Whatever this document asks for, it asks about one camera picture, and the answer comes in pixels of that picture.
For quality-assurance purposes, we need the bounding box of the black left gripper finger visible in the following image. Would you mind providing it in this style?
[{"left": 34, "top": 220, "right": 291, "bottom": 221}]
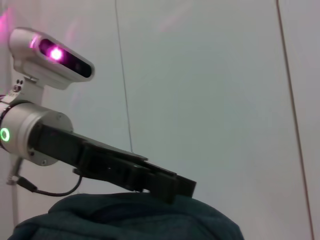
[
  {"left": 133, "top": 166, "right": 176, "bottom": 205},
  {"left": 143, "top": 161, "right": 198, "bottom": 199}
]

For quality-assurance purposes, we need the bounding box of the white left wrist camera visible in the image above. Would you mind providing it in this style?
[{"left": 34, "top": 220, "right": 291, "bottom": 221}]
[{"left": 6, "top": 26, "right": 96, "bottom": 106}]

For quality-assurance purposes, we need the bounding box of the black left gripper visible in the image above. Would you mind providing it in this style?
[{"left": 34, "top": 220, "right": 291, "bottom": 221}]
[{"left": 29, "top": 122, "right": 149, "bottom": 192}]

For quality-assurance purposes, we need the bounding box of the dark teal fabric bag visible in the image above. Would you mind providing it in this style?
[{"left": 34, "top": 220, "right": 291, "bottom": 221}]
[{"left": 6, "top": 191, "right": 245, "bottom": 240}]

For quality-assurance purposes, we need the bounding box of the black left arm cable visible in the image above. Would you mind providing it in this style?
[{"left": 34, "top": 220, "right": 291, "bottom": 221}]
[{"left": 5, "top": 159, "right": 84, "bottom": 198}]

